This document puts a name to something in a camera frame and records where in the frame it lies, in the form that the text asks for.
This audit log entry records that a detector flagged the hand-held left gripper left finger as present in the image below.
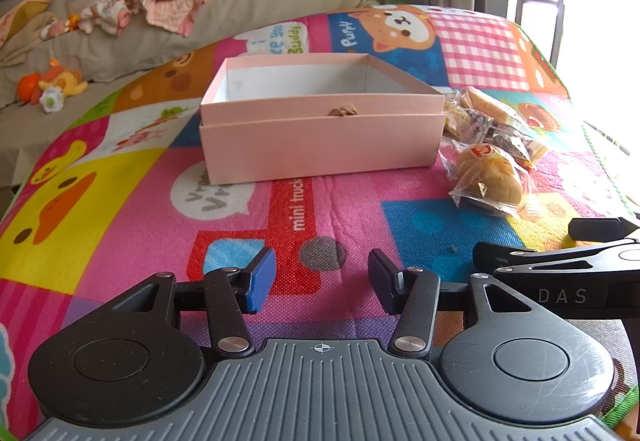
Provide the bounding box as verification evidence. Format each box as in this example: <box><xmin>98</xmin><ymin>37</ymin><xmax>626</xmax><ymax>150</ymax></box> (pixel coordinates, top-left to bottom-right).
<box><xmin>107</xmin><ymin>247</ymin><xmax>277</xmax><ymax>358</ymax></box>

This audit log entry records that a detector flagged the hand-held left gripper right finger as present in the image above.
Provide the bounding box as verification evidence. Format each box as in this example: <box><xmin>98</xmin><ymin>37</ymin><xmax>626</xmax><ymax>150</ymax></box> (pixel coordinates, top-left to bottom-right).
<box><xmin>368</xmin><ymin>249</ymin><xmax>548</xmax><ymax>358</ymax></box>

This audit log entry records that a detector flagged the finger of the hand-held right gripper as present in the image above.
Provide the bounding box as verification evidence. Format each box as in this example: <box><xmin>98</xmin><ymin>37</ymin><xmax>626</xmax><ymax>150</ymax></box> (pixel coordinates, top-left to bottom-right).
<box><xmin>569</xmin><ymin>217</ymin><xmax>640</xmax><ymax>243</ymax></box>
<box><xmin>472</xmin><ymin>240</ymin><xmax>640</xmax><ymax>283</ymax></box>

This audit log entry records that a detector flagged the bun packet with yellow label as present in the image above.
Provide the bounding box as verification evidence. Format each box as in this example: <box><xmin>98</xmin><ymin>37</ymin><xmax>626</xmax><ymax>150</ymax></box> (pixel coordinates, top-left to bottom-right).
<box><xmin>447</xmin><ymin>143</ymin><xmax>543</xmax><ymax>222</ymax></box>

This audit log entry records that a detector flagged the dark purple snack packet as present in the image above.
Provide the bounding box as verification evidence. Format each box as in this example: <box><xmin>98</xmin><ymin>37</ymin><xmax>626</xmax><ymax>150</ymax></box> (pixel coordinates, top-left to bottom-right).
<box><xmin>492</xmin><ymin>128</ymin><xmax>549</xmax><ymax>170</ymax></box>

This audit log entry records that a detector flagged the white purple snack packet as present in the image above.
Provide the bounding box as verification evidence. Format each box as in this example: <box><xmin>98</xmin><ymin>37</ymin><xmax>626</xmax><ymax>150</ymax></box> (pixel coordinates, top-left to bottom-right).
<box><xmin>442</xmin><ymin>101</ymin><xmax>498</xmax><ymax>142</ymax></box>

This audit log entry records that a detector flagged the pink cardboard box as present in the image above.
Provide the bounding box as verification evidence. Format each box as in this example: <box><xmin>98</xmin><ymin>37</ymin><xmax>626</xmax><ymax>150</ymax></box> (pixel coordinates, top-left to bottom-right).
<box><xmin>198</xmin><ymin>53</ymin><xmax>447</xmax><ymax>185</ymax></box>

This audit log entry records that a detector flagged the sponge cake packet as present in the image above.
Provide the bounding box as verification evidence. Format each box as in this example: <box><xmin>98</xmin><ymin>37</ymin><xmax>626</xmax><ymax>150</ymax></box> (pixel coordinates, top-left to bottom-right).
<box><xmin>457</xmin><ymin>86</ymin><xmax>531</xmax><ymax>126</ymax></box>

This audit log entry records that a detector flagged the colourful cartoon play mat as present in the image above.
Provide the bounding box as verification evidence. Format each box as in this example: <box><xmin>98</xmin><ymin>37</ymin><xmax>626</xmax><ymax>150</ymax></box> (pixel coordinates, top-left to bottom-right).
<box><xmin>0</xmin><ymin>3</ymin><xmax>640</xmax><ymax>441</ymax></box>

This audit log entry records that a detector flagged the beige sofa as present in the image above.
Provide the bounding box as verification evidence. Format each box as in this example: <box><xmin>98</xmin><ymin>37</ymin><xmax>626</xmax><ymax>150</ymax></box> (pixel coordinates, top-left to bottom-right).
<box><xmin>0</xmin><ymin>0</ymin><xmax>381</xmax><ymax>186</ymax></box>

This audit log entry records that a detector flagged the white green baby toy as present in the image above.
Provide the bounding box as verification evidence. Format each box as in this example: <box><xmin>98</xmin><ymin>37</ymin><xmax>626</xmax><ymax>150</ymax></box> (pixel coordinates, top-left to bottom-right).
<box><xmin>40</xmin><ymin>88</ymin><xmax>66</xmax><ymax>114</ymax></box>

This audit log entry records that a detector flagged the yellow orange plush toy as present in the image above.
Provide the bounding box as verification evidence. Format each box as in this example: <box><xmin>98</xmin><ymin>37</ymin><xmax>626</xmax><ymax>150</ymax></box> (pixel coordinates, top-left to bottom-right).
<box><xmin>39</xmin><ymin>59</ymin><xmax>90</xmax><ymax>98</ymax></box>

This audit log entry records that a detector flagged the pink floral clothes pile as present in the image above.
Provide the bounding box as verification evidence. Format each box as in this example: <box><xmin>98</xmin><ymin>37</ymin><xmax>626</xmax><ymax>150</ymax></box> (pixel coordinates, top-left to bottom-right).
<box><xmin>80</xmin><ymin>0</ymin><xmax>231</xmax><ymax>38</ymax></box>

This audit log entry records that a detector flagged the orange round toy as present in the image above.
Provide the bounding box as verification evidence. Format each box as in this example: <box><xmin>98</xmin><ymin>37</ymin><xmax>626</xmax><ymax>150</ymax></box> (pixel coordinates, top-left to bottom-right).
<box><xmin>18</xmin><ymin>73</ymin><xmax>42</xmax><ymax>102</ymax></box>

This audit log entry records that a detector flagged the small plush doll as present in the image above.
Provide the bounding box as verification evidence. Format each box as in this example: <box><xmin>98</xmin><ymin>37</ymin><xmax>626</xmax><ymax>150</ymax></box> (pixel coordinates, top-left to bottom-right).
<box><xmin>40</xmin><ymin>13</ymin><xmax>83</xmax><ymax>40</ymax></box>

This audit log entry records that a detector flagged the beige folded blanket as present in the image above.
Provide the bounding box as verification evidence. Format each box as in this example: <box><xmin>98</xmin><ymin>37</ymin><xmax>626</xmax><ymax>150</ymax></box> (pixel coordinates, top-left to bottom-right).
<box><xmin>0</xmin><ymin>11</ymin><xmax>60</xmax><ymax>68</ymax></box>

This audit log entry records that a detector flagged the pink yellow folded cloth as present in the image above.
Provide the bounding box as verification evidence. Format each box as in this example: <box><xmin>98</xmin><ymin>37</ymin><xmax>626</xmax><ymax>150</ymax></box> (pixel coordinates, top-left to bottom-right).
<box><xmin>0</xmin><ymin>0</ymin><xmax>57</xmax><ymax>49</ymax></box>

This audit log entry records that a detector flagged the dark balcony door frame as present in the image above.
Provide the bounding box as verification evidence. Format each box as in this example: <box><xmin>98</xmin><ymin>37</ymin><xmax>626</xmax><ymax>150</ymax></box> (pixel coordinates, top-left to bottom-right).
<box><xmin>507</xmin><ymin>0</ymin><xmax>568</xmax><ymax>66</ymax></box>

